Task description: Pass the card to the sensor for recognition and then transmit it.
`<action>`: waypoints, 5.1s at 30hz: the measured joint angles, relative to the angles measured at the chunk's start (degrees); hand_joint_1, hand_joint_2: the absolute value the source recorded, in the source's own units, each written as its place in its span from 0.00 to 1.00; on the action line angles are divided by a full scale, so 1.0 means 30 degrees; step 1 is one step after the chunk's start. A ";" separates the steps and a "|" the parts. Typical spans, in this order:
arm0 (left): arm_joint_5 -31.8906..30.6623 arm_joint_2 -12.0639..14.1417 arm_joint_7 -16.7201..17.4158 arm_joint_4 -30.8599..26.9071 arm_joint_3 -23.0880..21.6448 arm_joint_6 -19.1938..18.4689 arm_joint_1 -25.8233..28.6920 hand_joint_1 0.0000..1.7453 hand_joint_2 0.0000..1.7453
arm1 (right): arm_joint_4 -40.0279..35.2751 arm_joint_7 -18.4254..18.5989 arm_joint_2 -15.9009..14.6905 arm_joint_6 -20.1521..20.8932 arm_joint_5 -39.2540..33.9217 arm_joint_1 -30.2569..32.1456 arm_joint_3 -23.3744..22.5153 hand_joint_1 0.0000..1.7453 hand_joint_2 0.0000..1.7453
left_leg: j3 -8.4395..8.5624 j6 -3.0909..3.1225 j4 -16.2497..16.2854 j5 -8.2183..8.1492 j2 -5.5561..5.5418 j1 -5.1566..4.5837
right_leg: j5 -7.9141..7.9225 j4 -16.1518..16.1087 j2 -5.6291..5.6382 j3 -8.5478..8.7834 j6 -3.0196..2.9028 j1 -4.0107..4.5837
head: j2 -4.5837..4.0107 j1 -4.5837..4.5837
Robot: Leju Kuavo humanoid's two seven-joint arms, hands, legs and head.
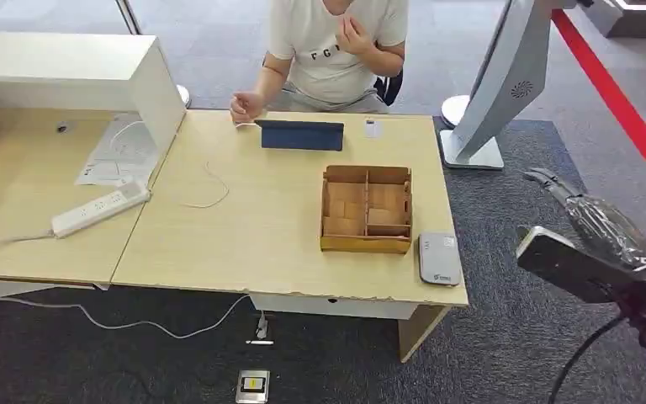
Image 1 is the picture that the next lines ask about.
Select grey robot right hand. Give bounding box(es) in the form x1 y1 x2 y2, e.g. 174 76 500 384
522 166 646 268

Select wooden card box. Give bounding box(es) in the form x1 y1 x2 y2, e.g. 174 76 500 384
319 164 414 256

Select black chair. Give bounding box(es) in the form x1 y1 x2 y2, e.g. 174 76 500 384
373 69 405 108

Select white power strip cord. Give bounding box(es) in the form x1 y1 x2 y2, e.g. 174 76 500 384
0 232 56 263

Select dark blue tablet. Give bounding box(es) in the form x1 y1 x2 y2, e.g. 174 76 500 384
253 119 346 152

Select metal pole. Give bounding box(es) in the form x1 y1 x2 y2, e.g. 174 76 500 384
114 0 144 36

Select white desk cabinet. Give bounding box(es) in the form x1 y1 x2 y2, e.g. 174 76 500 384
0 31 188 164

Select pale wooden desk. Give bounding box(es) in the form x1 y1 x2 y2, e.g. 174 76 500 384
0 107 186 291
111 109 470 364

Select white power strip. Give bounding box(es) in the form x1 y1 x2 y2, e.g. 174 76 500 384
50 180 152 240

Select silver floor socket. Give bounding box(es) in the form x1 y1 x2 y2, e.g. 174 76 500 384
235 369 272 404

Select white paper sheets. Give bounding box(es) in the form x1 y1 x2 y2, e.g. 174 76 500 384
75 113 161 189

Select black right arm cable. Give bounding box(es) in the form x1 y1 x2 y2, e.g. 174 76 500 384
548 314 628 404

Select red floor tape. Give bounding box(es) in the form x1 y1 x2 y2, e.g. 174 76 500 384
549 8 646 205

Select white plug adapter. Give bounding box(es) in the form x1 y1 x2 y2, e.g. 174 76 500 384
245 311 276 347

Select person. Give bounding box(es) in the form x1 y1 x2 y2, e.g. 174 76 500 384
229 0 410 125

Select white floor cable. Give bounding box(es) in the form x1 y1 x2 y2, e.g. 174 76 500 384
0 294 252 341

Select white standing display kiosk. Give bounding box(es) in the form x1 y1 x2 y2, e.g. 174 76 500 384
438 0 580 172

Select thin white cable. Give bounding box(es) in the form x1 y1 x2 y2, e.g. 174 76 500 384
180 160 231 210

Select white platform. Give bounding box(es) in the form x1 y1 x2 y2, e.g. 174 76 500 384
578 0 646 40

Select white desk drawer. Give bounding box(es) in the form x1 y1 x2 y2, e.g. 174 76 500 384
248 294 420 322

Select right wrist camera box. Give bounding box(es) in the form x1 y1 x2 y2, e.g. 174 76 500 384
515 225 645 306

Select white flat card reader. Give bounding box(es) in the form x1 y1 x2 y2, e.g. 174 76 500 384
416 231 463 288

